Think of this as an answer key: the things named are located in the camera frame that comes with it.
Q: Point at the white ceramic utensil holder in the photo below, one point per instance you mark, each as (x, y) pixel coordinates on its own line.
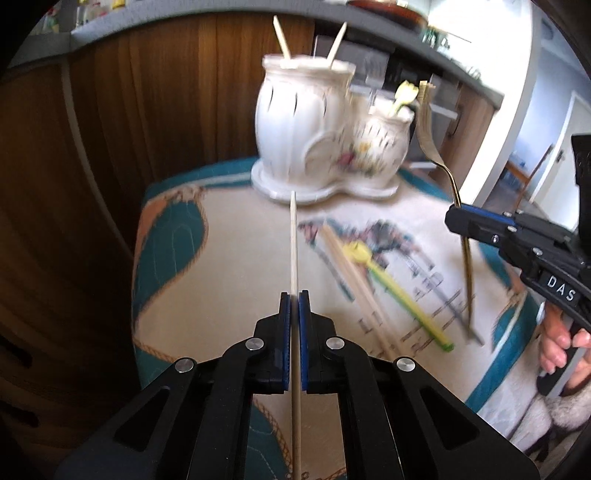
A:
(317, 135)

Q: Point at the stainless built-in oven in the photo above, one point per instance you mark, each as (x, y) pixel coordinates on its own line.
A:
(390, 80)

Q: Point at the yellow plastic spoon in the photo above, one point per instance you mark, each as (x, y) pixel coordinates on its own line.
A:
(361, 253)

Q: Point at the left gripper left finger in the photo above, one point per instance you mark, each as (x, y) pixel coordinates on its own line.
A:
(192, 421)

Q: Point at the person right hand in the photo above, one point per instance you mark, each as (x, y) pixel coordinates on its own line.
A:
(555, 340)

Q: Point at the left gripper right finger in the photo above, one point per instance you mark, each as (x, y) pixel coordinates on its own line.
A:
(397, 420)

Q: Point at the printed quilted cushion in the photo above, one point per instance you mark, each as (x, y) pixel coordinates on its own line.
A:
(213, 257)

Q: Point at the red orange pan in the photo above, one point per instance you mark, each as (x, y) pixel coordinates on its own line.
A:
(390, 10)

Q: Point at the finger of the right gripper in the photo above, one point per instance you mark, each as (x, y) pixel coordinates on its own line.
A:
(489, 220)
(457, 223)

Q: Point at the wooden cabinet doors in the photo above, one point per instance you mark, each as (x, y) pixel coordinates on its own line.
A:
(82, 136)

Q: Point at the yellow green plastic fork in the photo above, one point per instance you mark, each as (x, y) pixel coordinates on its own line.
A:
(406, 93)

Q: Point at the gold metal fork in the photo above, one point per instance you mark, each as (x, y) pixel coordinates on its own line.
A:
(427, 144)

